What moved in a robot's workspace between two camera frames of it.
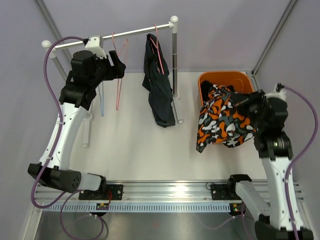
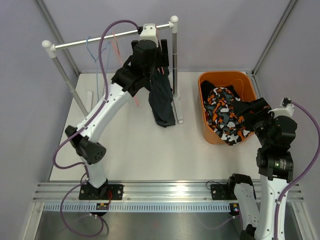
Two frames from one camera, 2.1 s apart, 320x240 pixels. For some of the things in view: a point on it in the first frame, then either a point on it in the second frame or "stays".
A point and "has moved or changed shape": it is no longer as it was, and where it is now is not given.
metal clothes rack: [173, 25] stays
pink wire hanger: [117, 108] has moved or changed shape
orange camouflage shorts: [220, 121] has moved or changed shape
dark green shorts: [156, 79] stays
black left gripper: [114, 71] to [161, 59]
